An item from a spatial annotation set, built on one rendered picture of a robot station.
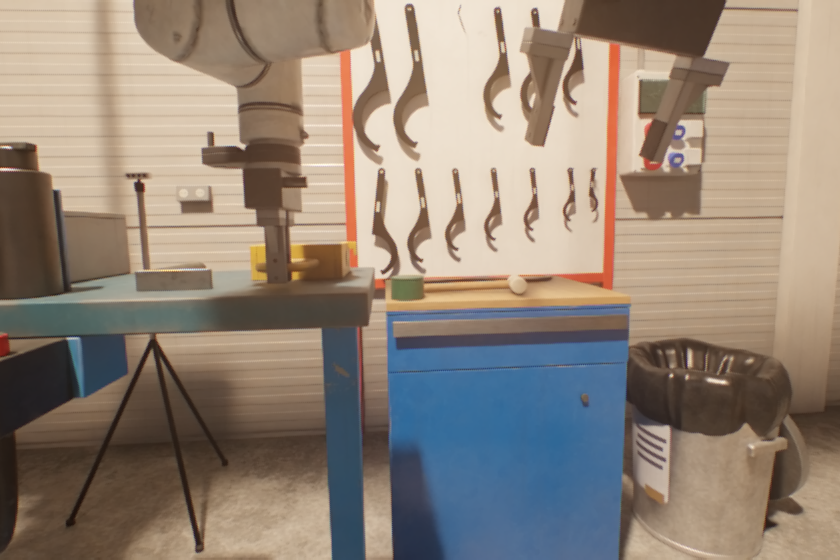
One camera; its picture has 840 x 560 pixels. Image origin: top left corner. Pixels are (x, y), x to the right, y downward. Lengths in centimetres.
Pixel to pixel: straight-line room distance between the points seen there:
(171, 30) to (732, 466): 183
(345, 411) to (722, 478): 137
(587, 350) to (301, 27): 115
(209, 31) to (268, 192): 18
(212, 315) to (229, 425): 216
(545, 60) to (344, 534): 83
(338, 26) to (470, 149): 200
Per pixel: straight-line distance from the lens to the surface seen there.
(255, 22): 52
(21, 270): 78
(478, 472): 143
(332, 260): 77
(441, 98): 248
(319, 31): 49
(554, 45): 47
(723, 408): 172
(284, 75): 65
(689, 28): 51
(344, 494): 90
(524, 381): 135
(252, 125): 64
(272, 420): 269
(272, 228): 62
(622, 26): 48
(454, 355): 127
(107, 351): 76
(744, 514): 198
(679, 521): 196
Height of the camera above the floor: 114
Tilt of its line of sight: 7 degrees down
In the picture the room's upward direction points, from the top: 1 degrees counter-clockwise
